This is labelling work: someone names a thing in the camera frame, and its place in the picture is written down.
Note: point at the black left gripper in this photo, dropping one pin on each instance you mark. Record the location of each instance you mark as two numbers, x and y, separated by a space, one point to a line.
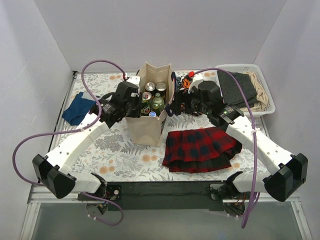
136 107

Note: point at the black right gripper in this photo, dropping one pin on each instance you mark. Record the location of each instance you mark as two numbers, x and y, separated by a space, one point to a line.
177 102

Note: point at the green Perrier bottle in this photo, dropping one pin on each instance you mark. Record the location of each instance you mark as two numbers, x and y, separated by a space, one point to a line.
145 107

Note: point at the blue cap Pocari bottle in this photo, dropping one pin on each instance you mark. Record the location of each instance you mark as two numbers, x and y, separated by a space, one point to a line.
152 114

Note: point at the beige canvas tote bag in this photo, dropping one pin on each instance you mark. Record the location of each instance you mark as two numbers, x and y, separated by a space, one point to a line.
148 130

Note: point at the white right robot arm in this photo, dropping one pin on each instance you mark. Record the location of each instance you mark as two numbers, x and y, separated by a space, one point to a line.
286 172

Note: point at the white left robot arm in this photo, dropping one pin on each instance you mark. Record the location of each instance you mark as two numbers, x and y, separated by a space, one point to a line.
54 170

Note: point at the silver top can right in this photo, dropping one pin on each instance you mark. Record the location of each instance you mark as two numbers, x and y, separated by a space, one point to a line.
161 89

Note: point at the silver can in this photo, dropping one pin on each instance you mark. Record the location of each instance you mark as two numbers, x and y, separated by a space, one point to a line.
161 89
150 87

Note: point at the orange black patterned garment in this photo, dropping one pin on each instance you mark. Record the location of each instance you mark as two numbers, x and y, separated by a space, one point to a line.
183 82

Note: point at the silver top can left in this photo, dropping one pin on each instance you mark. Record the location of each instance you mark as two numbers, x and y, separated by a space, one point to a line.
150 87

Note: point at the red plaid skirt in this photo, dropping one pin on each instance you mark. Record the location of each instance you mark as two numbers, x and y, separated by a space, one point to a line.
199 150

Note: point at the blue folded garment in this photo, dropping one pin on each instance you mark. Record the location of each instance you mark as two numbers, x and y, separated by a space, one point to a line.
79 107

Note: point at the dark grey dotted cloth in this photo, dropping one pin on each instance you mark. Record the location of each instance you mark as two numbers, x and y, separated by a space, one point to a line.
231 93

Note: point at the floral tablecloth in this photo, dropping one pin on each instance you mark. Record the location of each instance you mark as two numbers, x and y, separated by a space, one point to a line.
115 157

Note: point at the beige cloth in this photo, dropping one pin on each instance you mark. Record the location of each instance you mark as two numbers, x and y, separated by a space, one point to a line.
261 97

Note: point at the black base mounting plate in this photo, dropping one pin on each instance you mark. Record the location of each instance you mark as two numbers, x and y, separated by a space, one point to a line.
165 195

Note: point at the white plastic basket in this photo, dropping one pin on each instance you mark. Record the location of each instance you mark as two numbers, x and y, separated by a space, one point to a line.
245 68

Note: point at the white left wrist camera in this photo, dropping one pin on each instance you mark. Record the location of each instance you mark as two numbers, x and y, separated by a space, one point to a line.
134 80

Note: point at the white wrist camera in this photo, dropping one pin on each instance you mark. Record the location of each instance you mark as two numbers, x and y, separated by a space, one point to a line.
134 80
196 80

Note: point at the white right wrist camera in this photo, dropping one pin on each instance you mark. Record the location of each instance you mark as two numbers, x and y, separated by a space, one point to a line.
196 80

